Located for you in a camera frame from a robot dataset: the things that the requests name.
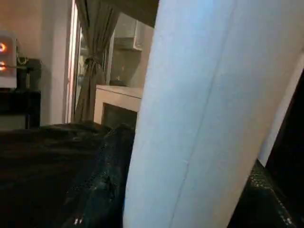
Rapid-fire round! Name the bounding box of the grey curtain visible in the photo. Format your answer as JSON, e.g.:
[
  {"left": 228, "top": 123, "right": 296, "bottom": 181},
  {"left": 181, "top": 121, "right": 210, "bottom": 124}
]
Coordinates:
[{"left": 74, "top": 0, "right": 121, "bottom": 124}]

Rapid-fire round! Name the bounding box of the white plastic table leg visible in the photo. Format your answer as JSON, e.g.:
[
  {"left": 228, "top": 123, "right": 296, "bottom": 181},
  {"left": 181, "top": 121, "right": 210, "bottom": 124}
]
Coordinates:
[{"left": 123, "top": 0, "right": 304, "bottom": 228}]

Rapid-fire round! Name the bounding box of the black backdrop cloth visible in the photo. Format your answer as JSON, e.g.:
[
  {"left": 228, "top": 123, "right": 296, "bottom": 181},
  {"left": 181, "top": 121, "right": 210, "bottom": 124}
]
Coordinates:
[{"left": 264, "top": 70, "right": 304, "bottom": 205}]

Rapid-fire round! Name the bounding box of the white glass-door cabinet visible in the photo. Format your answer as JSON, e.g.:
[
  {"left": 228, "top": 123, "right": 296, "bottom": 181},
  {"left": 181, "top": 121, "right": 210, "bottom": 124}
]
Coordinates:
[{"left": 93, "top": 84, "right": 143, "bottom": 130}]

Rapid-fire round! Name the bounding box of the black low side cabinet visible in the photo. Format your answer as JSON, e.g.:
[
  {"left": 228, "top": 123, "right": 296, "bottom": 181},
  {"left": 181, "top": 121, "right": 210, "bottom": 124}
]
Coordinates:
[{"left": 0, "top": 89, "right": 42, "bottom": 130}]

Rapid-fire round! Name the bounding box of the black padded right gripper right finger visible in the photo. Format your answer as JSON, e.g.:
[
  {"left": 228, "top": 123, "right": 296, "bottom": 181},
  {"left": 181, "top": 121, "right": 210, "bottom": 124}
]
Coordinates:
[{"left": 227, "top": 158, "right": 299, "bottom": 228}]

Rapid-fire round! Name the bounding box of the dark grey ornament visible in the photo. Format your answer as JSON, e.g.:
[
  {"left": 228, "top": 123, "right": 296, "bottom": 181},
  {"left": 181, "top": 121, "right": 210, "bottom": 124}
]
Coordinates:
[{"left": 16, "top": 56, "right": 43, "bottom": 90}]

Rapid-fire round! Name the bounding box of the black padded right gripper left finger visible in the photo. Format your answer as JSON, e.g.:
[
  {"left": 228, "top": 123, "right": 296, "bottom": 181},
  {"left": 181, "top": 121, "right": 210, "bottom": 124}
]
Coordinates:
[{"left": 57, "top": 127, "right": 136, "bottom": 228}]

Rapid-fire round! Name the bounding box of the white appliance with orange lights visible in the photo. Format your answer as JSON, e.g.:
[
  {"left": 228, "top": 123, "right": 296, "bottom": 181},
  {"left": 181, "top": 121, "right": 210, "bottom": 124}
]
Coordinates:
[{"left": 0, "top": 30, "right": 19, "bottom": 89}]

